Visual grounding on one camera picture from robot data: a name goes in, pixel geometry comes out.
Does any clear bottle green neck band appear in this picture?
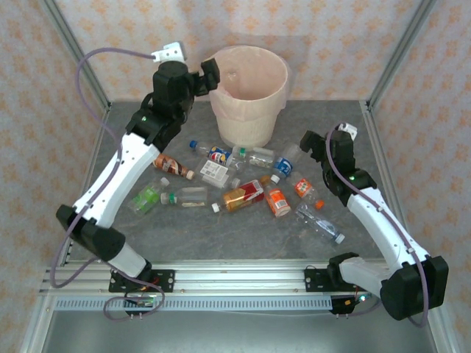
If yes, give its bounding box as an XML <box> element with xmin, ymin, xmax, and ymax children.
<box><xmin>233</xmin><ymin>146</ymin><xmax>277</xmax><ymax>168</ymax></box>
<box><xmin>159</xmin><ymin>186</ymin><xmax>209</xmax><ymax>209</ymax></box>

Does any blue yellow label cola bottle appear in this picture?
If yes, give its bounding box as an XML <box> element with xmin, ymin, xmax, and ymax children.
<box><xmin>188</xmin><ymin>140</ymin><xmax>236</xmax><ymax>165</ymax></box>

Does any square clear bottle white label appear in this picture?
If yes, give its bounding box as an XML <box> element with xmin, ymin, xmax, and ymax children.
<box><xmin>198</xmin><ymin>157</ymin><xmax>242</xmax><ymax>190</ymax></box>

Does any red gold label tea bottle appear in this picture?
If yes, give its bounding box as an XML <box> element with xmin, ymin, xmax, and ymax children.
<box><xmin>210</xmin><ymin>179</ymin><xmax>272</xmax><ymax>214</ymax></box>

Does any pink plastic bin liner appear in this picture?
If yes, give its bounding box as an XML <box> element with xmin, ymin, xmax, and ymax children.
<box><xmin>205</xmin><ymin>46</ymin><xmax>294</xmax><ymax>122</ymax></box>

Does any cream plastic waste bin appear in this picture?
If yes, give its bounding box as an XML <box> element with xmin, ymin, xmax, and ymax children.
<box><xmin>208</xmin><ymin>46</ymin><xmax>291</xmax><ymax>148</ymax></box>

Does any clear bottle blue label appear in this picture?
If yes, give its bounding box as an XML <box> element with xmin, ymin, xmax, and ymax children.
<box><xmin>272</xmin><ymin>143</ymin><xmax>305</xmax><ymax>178</ymax></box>

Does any small bottle orange cap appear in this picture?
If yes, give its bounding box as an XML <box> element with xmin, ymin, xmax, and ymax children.
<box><xmin>291</xmin><ymin>172</ymin><xmax>325</xmax><ymax>211</ymax></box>

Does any orange label bottle white cap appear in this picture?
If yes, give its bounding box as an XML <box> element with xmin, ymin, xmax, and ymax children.
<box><xmin>264</xmin><ymin>174</ymin><xmax>292</xmax><ymax>218</ymax></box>

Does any crushed clear bottle white cap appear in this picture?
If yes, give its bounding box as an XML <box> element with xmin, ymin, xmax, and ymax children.
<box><xmin>294</xmin><ymin>201</ymin><xmax>347</xmax><ymax>246</ymax></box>

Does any brown coffee drink bottle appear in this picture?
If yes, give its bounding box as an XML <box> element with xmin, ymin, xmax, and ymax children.
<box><xmin>152</xmin><ymin>153</ymin><xmax>196</xmax><ymax>181</ymax></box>

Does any clear bottle green label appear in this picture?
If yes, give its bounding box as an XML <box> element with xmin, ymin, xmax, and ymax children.
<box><xmin>127</xmin><ymin>176</ymin><xmax>171</xmax><ymax>215</ymax></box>

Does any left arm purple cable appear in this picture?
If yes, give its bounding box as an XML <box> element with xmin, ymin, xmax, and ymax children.
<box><xmin>50</xmin><ymin>47</ymin><xmax>166</xmax><ymax>321</ymax></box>

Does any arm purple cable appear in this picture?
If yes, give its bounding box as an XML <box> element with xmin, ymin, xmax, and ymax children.
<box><xmin>326</xmin><ymin>124</ymin><xmax>431</xmax><ymax>328</ymax></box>
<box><xmin>50</xmin><ymin>47</ymin><xmax>166</xmax><ymax>321</ymax></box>

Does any aluminium frame post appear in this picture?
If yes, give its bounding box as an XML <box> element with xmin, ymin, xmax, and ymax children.
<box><xmin>366</xmin><ymin>0</ymin><xmax>437</xmax><ymax>111</ymax></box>
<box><xmin>42</xmin><ymin>0</ymin><xmax>113</xmax><ymax>113</ymax></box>

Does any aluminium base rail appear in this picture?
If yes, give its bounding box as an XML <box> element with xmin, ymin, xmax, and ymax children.
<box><xmin>39</xmin><ymin>260</ymin><xmax>371</xmax><ymax>296</ymax></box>

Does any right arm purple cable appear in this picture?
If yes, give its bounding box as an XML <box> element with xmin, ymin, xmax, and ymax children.
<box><xmin>326</xmin><ymin>124</ymin><xmax>431</xmax><ymax>328</ymax></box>

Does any slotted grey cable duct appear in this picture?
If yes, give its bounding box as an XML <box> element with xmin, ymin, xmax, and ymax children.
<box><xmin>54</xmin><ymin>296</ymin><xmax>333</xmax><ymax>313</ymax></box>

